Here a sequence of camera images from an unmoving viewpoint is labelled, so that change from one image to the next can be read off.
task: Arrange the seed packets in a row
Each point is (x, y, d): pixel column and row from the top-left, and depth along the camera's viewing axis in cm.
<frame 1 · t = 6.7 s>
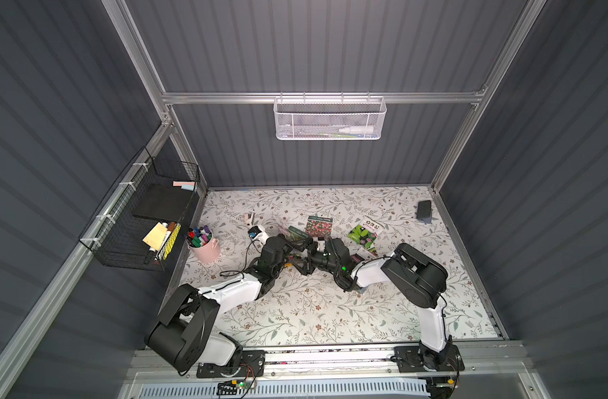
left hand: (290, 236, 87), fingers closed
right hand: (286, 256, 83), fingers open
pink marker cup: (201, 239, 90), point 13 cm above the table
black rectangular eraser block: (424, 211, 109), point 4 cm above the table
red pink field seed packet: (319, 226, 108), on the table
green leaf seed packet: (365, 233, 107), on the table
yellow sunflower seed packet: (296, 234, 105), on the table
small white pink clip: (248, 219, 109), point 2 cm above the table

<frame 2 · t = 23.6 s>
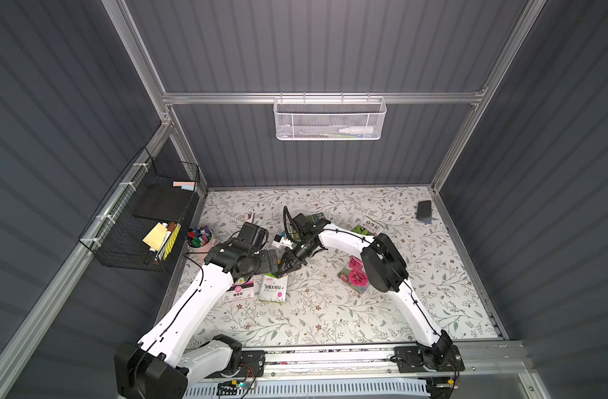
left hand: (264, 266, 77), fingers open
right hand: (278, 279, 85), fingers closed
purple pink flower seed packet: (240, 291, 90), on the table
mixed flowers pink label packet: (272, 288, 86), point 5 cm above the table
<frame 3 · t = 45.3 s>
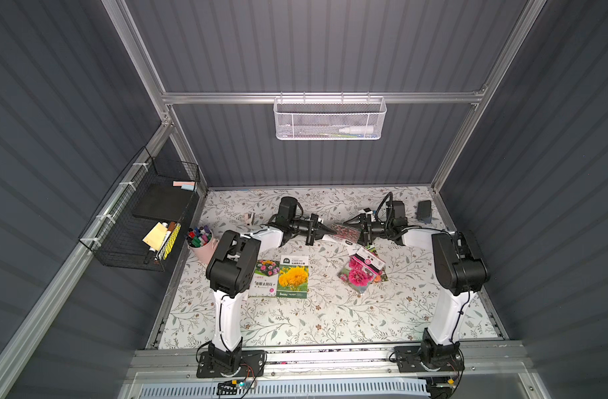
left hand: (335, 236, 81), fingers closed
right hand: (345, 232, 88), fingers open
mixed flowers pink label packet: (265, 279, 93), on the table
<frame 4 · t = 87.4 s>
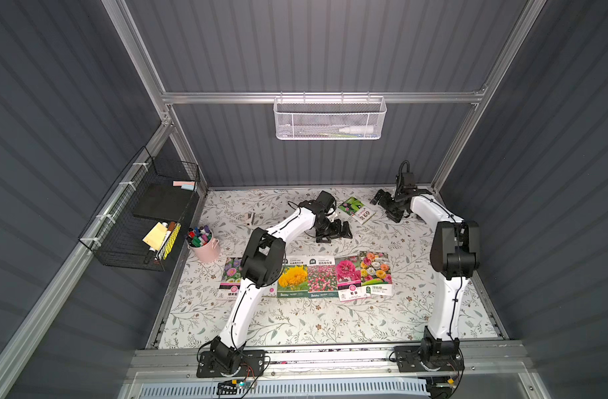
left hand: (344, 238, 96), fingers open
right hand: (377, 205, 103), fingers open
pink carnation seed packet: (348, 278, 93), on the table
multicolour roses seed packet: (375, 273, 93), on the table
